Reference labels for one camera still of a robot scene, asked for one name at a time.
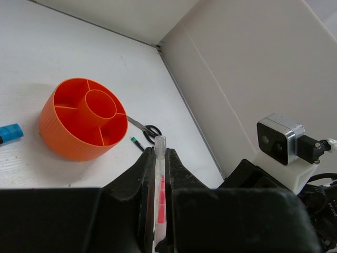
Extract green refill tube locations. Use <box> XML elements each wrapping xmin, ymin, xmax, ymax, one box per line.
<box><xmin>131</xmin><ymin>137</ymin><xmax>145</xmax><ymax>152</ymax></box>

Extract orange round desk organizer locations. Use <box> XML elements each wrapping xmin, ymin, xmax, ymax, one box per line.
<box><xmin>38</xmin><ymin>77</ymin><xmax>128</xmax><ymax>162</ymax></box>

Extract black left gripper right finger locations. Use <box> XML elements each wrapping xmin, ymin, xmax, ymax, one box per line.
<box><xmin>155</xmin><ymin>149</ymin><xmax>322</xmax><ymax>252</ymax></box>

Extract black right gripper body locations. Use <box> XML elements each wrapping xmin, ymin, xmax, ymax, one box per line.
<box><xmin>220</xmin><ymin>159</ymin><xmax>336</xmax><ymax>252</ymax></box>

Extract blue highlighter marker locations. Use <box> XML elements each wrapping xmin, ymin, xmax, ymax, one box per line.
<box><xmin>0</xmin><ymin>123</ymin><xmax>24</xmax><ymax>145</ymax></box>

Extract pink gel pen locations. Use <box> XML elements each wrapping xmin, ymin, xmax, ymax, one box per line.
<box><xmin>153</xmin><ymin>135</ymin><xmax>166</xmax><ymax>252</ymax></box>

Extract black handled scissors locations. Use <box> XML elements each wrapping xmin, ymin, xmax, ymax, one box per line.
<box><xmin>127</xmin><ymin>116</ymin><xmax>162</xmax><ymax>144</ymax></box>

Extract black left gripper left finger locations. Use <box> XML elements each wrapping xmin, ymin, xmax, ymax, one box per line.
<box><xmin>1</xmin><ymin>148</ymin><xmax>155</xmax><ymax>252</ymax></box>

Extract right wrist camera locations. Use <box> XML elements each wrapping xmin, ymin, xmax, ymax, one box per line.
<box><xmin>256</xmin><ymin>113</ymin><xmax>305</xmax><ymax>166</ymax></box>

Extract aluminium rail right side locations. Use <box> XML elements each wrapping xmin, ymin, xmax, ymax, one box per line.
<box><xmin>151</xmin><ymin>44</ymin><xmax>227</xmax><ymax>180</ymax></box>

